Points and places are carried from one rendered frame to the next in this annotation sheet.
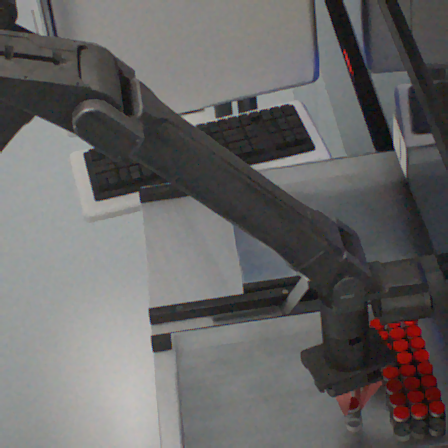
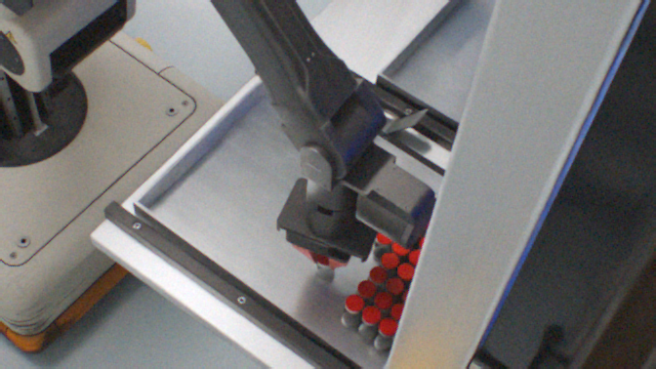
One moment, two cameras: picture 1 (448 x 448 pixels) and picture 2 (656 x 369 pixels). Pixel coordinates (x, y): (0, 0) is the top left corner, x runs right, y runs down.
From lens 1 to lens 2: 0.72 m
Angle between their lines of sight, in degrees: 27
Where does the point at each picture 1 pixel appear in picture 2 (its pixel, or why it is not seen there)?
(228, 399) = (260, 163)
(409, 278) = (402, 198)
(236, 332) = not seen: hidden behind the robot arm
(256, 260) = (426, 62)
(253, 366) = not seen: hidden behind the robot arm
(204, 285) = (360, 50)
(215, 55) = not seen: outside the picture
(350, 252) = (344, 127)
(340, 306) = (306, 170)
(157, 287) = (323, 20)
